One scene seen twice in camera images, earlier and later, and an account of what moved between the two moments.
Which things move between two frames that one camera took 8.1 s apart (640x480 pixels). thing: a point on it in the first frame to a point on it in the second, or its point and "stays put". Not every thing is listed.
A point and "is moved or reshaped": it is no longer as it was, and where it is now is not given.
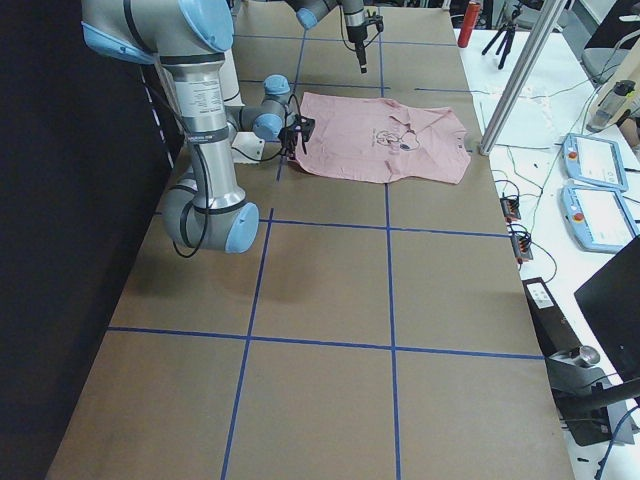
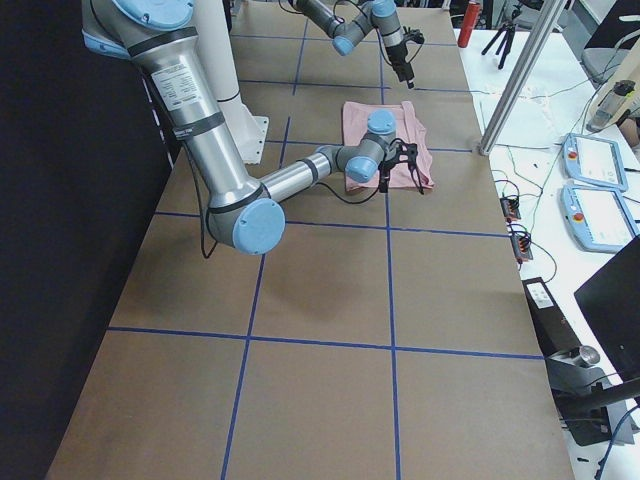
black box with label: [554, 333] stays put
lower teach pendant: [600, 218] stays put
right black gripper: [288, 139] to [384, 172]
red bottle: [469, 23] stays put
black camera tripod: [504, 37] stays put
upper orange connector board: [510, 207] stays put
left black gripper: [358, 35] to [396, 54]
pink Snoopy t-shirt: [375, 140] is moved or reshaped
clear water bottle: [609, 105] stays put
